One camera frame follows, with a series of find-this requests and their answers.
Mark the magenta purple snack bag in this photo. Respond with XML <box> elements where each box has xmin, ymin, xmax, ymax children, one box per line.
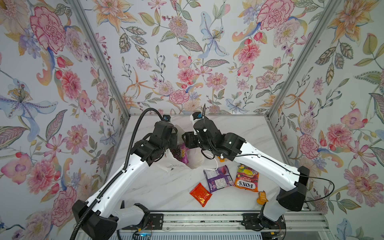
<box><xmin>171</xmin><ymin>144</ymin><xmax>189</xmax><ymax>164</ymax></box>

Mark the white paper bag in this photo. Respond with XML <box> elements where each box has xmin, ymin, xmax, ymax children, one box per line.
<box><xmin>154</xmin><ymin>124</ymin><xmax>213</xmax><ymax>172</ymax></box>

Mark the purple white snack packet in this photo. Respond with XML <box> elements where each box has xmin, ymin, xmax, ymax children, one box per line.
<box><xmin>204</xmin><ymin>165</ymin><xmax>234</xmax><ymax>193</ymax></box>

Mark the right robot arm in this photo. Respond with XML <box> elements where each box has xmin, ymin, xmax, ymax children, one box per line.
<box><xmin>182</xmin><ymin>113</ymin><xmax>310</xmax><ymax>222</ymax></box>

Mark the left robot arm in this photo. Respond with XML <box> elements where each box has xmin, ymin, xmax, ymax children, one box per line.
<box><xmin>70</xmin><ymin>115</ymin><xmax>178</xmax><ymax>240</ymax></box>

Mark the orange Fox's candy bag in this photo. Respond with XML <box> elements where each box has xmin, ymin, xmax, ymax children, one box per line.
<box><xmin>235</xmin><ymin>165</ymin><xmax>259</xmax><ymax>192</ymax></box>

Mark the small orange snack packet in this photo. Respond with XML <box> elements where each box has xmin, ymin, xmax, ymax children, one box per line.
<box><xmin>217</xmin><ymin>157</ymin><xmax>227</xmax><ymax>163</ymax></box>

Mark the red snack packet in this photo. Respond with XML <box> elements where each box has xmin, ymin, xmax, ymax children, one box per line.
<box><xmin>190</xmin><ymin>183</ymin><xmax>212</xmax><ymax>207</ymax></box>

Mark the small orange candy wrapper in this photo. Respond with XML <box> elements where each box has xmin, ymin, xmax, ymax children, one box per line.
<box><xmin>257</xmin><ymin>191</ymin><xmax>269</xmax><ymax>206</ymax></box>

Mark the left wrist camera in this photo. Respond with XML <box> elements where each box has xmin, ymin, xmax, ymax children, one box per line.
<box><xmin>163</xmin><ymin>115</ymin><xmax>171</xmax><ymax>122</ymax></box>

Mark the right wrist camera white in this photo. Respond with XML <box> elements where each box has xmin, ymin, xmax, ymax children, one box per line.
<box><xmin>190</xmin><ymin>112</ymin><xmax>203</xmax><ymax>126</ymax></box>

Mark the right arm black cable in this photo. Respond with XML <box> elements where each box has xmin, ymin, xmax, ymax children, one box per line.
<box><xmin>236</xmin><ymin>152</ymin><xmax>335</xmax><ymax>203</ymax></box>

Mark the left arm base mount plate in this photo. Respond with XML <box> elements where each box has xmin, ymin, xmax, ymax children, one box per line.
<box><xmin>122</xmin><ymin>214</ymin><xmax>164</xmax><ymax>230</ymax></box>

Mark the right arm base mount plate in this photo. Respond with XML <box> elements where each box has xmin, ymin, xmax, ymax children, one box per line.
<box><xmin>241</xmin><ymin>213</ymin><xmax>286</xmax><ymax>231</ymax></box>

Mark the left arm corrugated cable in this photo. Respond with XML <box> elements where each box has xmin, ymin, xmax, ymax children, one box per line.
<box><xmin>69</xmin><ymin>107</ymin><xmax>164</xmax><ymax>240</ymax></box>

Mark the aluminium front rail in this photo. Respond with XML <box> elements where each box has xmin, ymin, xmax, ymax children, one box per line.
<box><xmin>73</xmin><ymin>211</ymin><xmax>331</xmax><ymax>233</ymax></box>

